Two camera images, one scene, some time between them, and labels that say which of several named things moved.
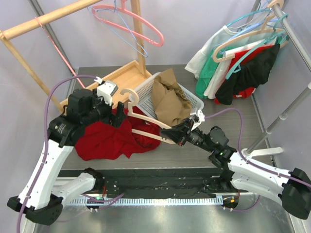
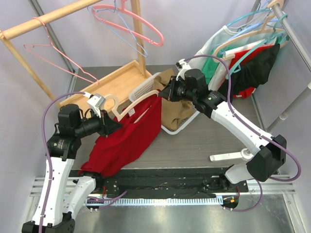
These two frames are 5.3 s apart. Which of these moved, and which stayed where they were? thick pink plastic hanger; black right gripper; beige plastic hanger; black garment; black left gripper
Moved: black left gripper; beige plastic hanger; black right gripper
Stayed: thick pink plastic hanger; black garment
